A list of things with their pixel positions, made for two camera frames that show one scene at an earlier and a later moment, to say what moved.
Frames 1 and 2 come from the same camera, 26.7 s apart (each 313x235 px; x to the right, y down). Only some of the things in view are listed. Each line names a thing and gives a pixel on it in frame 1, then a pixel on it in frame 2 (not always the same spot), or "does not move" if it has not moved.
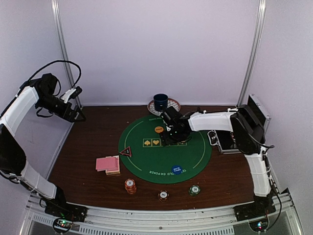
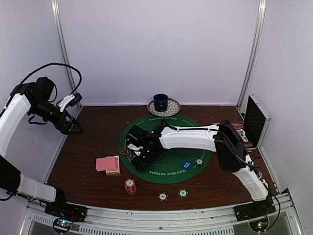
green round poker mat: [154, 161] does not move
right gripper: [167, 140] → [141, 165]
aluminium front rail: [210, 220] does not move
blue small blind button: [176, 170] → [186, 165]
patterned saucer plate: [171, 102] does not move
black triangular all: [126, 152] does not move
